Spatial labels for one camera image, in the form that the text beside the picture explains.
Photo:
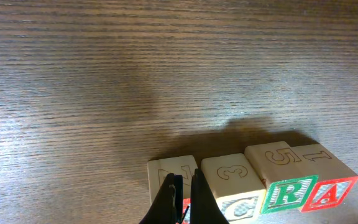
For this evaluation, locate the red I block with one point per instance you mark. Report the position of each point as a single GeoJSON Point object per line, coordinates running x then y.
{"type": "Point", "coordinates": [159, 169]}

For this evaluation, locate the red A block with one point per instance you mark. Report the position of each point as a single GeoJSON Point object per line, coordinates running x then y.
{"type": "Point", "coordinates": [335, 179]}

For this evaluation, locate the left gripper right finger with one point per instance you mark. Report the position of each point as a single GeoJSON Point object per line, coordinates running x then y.
{"type": "Point", "coordinates": [203, 208]}

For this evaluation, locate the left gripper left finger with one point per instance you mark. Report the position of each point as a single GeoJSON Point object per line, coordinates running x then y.
{"type": "Point", "coordinates": [167, 206]}

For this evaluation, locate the yellow C block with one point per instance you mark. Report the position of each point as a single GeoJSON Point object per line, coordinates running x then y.
{"type": "Point", "coordinates": [236, 187]}

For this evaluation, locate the green R block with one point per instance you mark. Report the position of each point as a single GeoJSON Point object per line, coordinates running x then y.
{"type": "Point", "coordinates": [286, 176]}

